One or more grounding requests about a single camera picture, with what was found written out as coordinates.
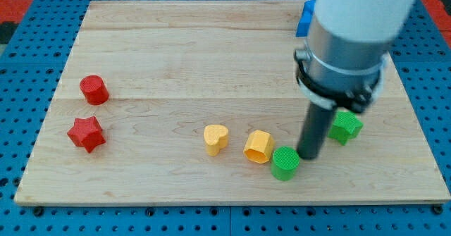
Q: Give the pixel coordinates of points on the green star block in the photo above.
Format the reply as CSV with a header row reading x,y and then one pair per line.
x,y
345,126

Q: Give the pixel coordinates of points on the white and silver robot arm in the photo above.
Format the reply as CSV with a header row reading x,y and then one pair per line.
x,y
341,63

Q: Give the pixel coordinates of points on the wooden board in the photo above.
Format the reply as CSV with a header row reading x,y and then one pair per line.
x,y
173,67

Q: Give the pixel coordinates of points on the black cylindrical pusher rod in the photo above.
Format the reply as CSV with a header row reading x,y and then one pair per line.
x,y
314,131

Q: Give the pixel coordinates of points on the blue block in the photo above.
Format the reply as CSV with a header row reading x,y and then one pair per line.
x,y
305,18

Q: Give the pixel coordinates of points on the yellow hexagon block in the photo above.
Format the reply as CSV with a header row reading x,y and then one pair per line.
x,y
259,147

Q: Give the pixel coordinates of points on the green cylinder block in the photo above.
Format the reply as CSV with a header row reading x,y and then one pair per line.
x,y
284,163

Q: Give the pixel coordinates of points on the red cylinder block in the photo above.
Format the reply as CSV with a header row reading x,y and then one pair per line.
x,y
94,90

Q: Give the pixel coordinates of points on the red star block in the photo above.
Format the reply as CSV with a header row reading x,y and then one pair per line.
x,y
86,133

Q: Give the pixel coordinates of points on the yellow heart block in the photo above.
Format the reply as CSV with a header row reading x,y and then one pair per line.
x,y
215,139

